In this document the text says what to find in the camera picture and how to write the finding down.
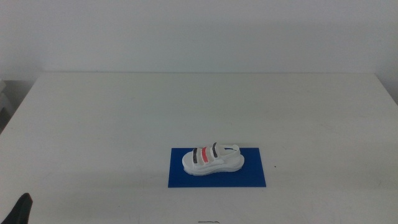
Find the white sandal with striped straps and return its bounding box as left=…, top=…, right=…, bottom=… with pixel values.
left=181, top=142, right=246, bottom=177

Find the blue rectangular mat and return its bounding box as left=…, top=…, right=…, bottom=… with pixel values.
left=167, top=147, right=267, bottom=189

